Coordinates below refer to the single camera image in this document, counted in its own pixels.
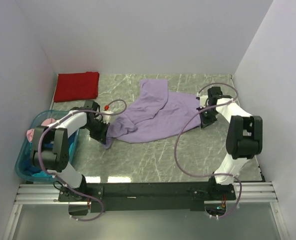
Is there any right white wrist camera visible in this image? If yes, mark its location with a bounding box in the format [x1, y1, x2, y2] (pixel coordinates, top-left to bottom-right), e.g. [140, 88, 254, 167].
[196, 93, 208, 109]

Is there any aluminium frame rail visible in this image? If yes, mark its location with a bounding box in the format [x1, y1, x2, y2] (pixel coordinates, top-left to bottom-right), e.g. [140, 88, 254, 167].
[14, 182, 278, 205]

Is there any teal plastic laundry basket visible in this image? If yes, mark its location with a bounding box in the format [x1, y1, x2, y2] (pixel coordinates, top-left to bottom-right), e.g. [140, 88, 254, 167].
[14, 109, 81, 181]

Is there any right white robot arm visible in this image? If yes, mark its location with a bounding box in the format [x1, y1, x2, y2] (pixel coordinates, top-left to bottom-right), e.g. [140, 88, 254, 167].
[197, 86, 263, 200]

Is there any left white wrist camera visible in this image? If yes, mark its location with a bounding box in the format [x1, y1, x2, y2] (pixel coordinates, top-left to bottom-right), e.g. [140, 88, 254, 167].
[102, 105, 113, 124]

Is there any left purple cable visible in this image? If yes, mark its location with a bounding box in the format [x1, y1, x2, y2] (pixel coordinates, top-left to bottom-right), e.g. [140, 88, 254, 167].
[37, 99, 127, 223]

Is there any lavender t shirt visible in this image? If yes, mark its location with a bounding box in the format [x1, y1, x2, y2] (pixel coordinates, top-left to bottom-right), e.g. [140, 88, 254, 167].
[103, 79, 201, 149]

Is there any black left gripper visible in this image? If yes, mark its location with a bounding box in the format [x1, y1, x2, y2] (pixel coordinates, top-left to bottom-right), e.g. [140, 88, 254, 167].
[84, 118, 110, 144]

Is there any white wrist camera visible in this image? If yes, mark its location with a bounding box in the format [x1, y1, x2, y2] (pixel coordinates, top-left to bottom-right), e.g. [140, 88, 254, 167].
[196, 93, 208, 109]
[102, 105, 113, 124]

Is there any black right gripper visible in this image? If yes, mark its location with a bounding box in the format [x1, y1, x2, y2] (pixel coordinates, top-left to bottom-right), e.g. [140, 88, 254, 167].
[198, 104, 219, 128]

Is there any folded red t shirt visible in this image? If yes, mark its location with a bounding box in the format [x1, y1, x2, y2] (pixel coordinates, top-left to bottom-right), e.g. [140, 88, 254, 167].
[53, 71, 100, 103]

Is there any navy garment in basket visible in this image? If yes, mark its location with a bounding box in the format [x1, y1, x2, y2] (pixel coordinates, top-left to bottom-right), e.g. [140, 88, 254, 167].
[30, 133, 78, 163]

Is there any pink garment in basket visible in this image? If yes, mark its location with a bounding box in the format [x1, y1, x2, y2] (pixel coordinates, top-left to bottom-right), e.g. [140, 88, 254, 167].
[26, 118, 57, 144]

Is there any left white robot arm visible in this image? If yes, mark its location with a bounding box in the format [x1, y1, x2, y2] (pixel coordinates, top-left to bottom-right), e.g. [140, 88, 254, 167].
[30, 100, 112, 201]

